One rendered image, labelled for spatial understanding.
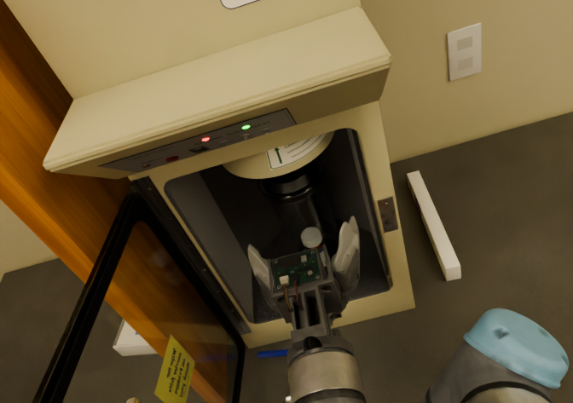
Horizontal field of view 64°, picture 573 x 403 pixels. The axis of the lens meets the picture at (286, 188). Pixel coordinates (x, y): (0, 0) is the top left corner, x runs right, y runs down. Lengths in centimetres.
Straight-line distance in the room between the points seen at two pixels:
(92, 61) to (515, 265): 76
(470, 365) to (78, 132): 41
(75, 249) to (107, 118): 17
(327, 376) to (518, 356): 17
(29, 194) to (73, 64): 14
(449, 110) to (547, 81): 23
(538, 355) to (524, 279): 51
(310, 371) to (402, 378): 37
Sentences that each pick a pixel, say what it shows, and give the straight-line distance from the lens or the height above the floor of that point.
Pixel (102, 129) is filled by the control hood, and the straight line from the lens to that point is 46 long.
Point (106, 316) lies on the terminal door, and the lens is 52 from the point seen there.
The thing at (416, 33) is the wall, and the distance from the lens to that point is 103.
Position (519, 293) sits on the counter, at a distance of 91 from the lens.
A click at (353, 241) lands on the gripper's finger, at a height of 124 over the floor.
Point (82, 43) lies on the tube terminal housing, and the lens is 52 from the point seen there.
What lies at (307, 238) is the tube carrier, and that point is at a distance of 77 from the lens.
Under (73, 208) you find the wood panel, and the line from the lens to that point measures 58.
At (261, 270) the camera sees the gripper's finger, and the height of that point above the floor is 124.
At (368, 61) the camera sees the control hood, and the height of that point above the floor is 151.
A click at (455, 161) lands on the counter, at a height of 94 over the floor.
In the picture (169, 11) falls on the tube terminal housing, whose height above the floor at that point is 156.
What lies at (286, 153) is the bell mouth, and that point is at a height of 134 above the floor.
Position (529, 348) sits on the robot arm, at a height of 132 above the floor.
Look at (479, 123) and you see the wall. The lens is 121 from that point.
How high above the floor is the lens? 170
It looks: 41 degrees down
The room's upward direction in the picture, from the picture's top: 22 degrees counter-clockwise
